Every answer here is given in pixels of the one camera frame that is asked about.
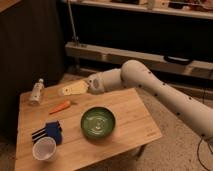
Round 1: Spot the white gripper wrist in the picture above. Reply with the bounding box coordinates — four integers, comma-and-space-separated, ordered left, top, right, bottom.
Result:
61, 74, 105, 96

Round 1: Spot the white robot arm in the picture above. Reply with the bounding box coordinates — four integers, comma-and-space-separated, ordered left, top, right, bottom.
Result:
59, 60, 213, 143

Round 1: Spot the orange carrot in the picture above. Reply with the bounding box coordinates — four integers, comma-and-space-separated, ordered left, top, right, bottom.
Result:
49, 100, 71, 114

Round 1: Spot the green bowl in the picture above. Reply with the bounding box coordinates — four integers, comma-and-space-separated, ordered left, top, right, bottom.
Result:
80, 106, 116, 139

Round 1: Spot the clear plastic bottle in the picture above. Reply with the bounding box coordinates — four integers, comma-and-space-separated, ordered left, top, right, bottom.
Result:
29, 78, 44, 106

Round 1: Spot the metal shelf pole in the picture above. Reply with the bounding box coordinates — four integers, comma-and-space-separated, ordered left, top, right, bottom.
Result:
67, 0, 79, 46

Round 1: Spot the wooden table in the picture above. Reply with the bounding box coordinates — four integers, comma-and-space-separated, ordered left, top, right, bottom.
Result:
15, 85, 162, 171

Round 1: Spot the lower wooden shelf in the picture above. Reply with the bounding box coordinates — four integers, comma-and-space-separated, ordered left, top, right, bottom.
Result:
65, 42, 213, 80

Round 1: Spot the wooden shelf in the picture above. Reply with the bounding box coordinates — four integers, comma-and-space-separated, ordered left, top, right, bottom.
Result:
61, 0, 213, 20
65, 42, 213, 80

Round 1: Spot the upper wooden shelf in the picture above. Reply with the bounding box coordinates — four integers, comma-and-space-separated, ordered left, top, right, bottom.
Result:
61, 0, 213, 20

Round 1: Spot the black handle on shelf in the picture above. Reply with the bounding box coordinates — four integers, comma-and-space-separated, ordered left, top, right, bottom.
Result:
163, 56, 193, 65

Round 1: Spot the black cable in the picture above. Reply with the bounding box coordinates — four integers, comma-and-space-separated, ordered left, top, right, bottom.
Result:
196, 137, 213, 171

